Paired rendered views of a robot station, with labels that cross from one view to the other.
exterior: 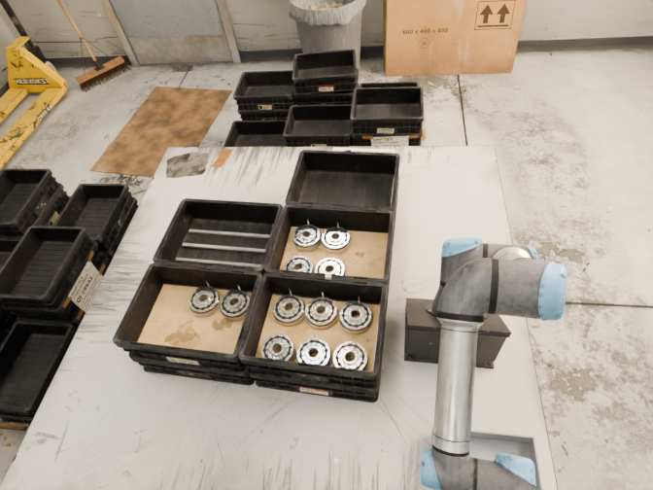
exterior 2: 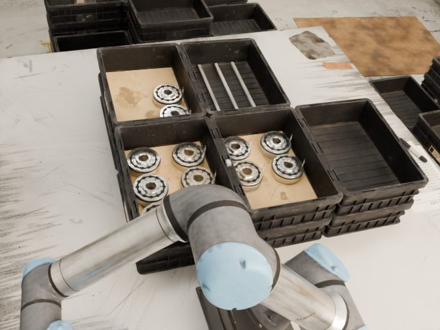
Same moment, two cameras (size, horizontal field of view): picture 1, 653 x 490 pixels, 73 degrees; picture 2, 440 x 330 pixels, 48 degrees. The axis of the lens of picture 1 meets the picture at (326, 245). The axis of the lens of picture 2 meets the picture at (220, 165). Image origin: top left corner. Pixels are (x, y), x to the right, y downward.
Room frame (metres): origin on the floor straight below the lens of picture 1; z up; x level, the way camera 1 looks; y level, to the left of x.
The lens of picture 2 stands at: (0.10, -0.70, 1.99)
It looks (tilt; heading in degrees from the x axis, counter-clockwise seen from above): 47 degrees down; 48
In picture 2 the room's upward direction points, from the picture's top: 11 degrees clockwise
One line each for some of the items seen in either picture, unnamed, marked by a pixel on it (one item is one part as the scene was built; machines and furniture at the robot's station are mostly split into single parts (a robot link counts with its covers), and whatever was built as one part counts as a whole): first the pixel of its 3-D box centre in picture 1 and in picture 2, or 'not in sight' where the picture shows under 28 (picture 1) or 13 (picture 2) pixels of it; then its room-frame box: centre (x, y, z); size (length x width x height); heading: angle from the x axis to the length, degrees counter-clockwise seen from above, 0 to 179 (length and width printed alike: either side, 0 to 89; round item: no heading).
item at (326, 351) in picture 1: (313, 353); (150, 187); (0.56, 0.09, 0.86); 0.10 x 0.10 x 0.01
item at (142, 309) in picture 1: (195, 316); (148, 93); (0.75, 0.45, 0.87); 0.40 x 0.30 x 0.11; 73
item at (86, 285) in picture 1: (86, 285); not in sight; (1.30, 1.17, 0.41); 0.31 x 0.02 x 0.16; 167
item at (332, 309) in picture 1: (321, 310); (198, 179); (0.70, 0.05, 0.86); 0.10 x 0.10 x 0.01
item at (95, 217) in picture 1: (103, 230); (232, 43); (1.74, 1.22, 0.31); 0.40 x 0.30 x 0.34; 167
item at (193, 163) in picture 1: (186, 163); (311, 44); (1.71, 0.61, 0.71); 0.22 x 0.19 x 0.01; 77
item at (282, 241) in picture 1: (332, 251); (269, 167); (0.92, -0.02, 0.87); 0.40 x 0.30 x 0.11; 73
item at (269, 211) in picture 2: (331, 242); (272, 156); (0.92, -0.02, 0.92); 0.40 x 0.30 x 0.02; 73
